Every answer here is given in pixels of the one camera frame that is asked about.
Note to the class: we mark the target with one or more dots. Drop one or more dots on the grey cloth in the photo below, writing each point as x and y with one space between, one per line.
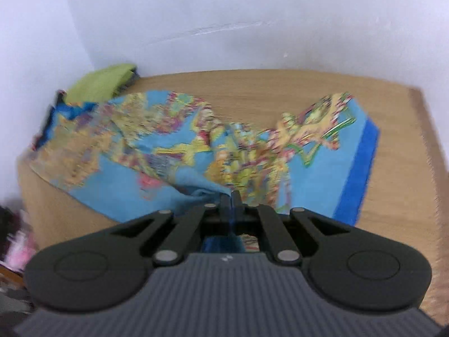
129 79

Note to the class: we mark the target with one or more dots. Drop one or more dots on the pink cloth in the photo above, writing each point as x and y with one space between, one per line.
19 245

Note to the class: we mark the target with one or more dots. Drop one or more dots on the colourful printed blue cloth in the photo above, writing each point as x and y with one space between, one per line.
175 161

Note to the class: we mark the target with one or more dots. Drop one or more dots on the green cloth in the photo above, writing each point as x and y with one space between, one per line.
98 82

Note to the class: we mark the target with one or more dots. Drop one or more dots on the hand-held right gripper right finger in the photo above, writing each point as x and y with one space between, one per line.
237 211

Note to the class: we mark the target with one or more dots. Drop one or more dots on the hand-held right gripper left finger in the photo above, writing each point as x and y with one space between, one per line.
226 211

